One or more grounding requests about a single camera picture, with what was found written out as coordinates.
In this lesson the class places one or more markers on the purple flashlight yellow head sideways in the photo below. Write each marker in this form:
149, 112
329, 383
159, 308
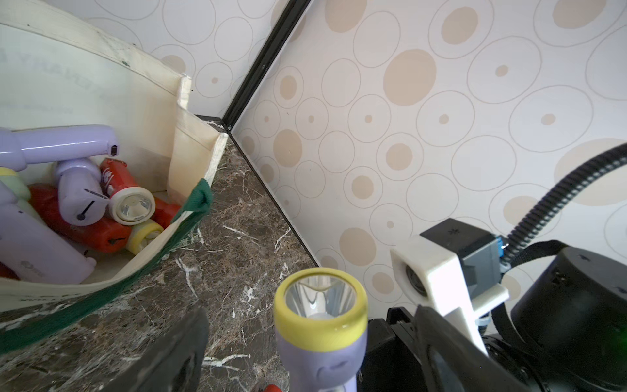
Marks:
20, 149

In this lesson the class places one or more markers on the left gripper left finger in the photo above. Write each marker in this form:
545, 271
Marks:
173, 363

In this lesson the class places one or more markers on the pale green flashlight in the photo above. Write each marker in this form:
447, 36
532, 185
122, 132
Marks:
142, 235
12, 180

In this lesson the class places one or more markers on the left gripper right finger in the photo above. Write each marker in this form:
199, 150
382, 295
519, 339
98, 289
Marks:
450, 362

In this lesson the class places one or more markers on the cream green tote bag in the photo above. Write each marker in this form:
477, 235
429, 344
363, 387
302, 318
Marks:
59, 71

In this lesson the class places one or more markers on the red flashlight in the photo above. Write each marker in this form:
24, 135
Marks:
164, 213
272, 388
129, 203
105, 235

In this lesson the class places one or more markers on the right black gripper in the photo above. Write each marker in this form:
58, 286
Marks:
567, 333

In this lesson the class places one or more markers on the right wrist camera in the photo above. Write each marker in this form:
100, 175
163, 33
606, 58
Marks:
455, 269

